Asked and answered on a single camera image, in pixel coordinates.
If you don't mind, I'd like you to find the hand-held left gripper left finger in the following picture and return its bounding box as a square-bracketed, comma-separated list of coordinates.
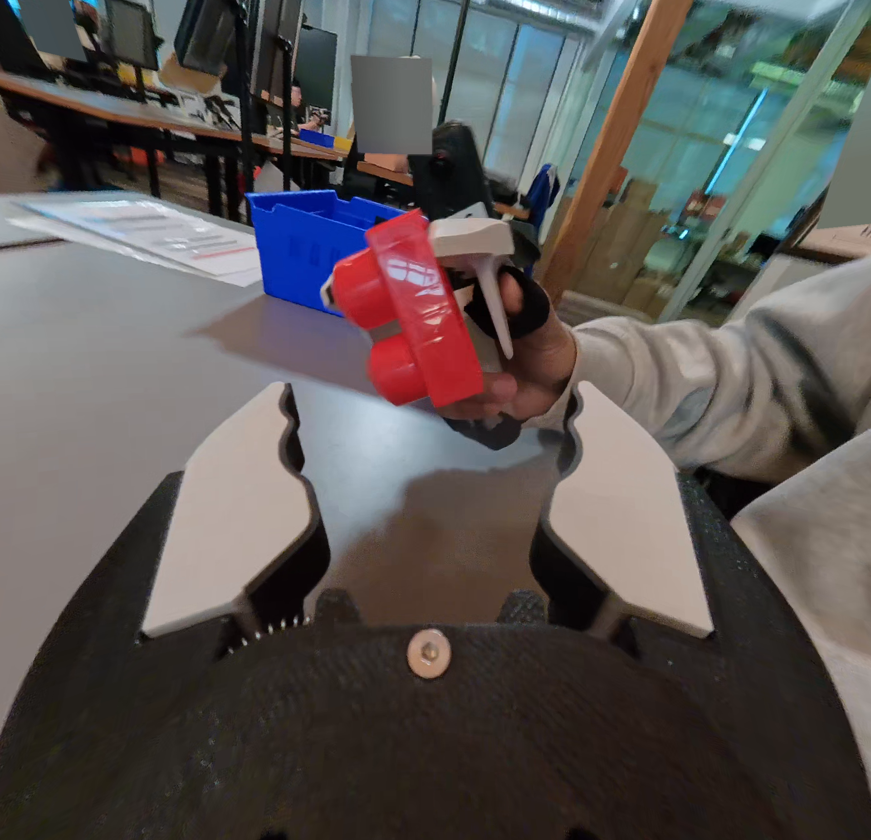
[138, 381, 333, 641]

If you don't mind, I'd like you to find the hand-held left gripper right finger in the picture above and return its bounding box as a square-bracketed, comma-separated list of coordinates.
[529, 381, 717, 641]

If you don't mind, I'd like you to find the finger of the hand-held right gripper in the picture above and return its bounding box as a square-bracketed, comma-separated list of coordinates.
[429, 217, 517, 362]
[318, 269, 409, 346]

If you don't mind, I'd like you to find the red double square cup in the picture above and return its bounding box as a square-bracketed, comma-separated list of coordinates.
[332, 209, 485, 409]

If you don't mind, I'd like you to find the person's right forearm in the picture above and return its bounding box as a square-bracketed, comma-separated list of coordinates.
[568, 258, 871, 483]

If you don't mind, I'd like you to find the wooden-edged background desk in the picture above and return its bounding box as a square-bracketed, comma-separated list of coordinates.
[0, 71, 348, 216]

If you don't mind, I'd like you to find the person's right hand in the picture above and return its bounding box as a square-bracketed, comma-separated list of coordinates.
[437, 270, 579, 424]

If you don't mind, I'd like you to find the blue bin with marker tag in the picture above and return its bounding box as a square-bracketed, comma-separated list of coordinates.
[245, 188, 409, 317]

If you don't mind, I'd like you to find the blue hanging jacket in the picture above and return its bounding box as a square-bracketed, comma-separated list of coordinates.
[527, 163, 562, 232]

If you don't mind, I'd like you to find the printed paper sheet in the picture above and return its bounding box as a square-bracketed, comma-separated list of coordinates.
[14, 197, 263, 288]

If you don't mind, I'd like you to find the large black monitor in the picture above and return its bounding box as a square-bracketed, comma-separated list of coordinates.
[173, 0, 259, 77]

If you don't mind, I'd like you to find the small black monitor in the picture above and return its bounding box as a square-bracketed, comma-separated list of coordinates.
[103, 0, 161, 72]

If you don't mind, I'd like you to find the wooden post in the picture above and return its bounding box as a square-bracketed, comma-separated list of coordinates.
[541, 0, 705, 303]

